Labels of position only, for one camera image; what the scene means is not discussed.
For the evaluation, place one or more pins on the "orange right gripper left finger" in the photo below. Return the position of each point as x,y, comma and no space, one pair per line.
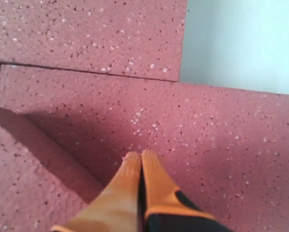
116,207

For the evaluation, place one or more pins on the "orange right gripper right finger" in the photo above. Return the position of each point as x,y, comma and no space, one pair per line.
167,209

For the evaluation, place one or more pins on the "large red brick front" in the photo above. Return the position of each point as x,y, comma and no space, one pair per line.
139,38

